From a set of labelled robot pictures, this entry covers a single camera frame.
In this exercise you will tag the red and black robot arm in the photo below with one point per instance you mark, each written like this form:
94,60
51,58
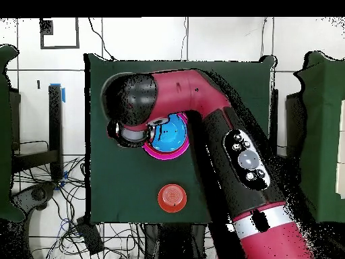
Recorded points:
215,113

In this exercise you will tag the dark green tablecloth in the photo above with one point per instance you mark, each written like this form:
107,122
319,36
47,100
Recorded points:
121,175

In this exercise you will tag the small deep orange bowl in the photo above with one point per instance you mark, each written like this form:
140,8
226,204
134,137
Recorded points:
172,198

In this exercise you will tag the grey wheeled floor base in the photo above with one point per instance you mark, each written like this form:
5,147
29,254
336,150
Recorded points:
36,194

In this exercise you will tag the black floor box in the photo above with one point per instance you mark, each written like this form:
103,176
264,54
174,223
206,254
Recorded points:
90,234

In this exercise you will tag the medium blue bowl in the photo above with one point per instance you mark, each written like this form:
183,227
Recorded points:
172,135

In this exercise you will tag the large pink bowl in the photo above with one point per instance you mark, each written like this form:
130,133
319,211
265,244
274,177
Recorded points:
167,156

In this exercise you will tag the green cloth side table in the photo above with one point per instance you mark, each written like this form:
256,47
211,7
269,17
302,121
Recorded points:
323,108
4,135

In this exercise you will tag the white box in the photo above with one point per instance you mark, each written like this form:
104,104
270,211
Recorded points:
341,151

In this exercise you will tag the black post with blue tape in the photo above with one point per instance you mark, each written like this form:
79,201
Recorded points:
55,129

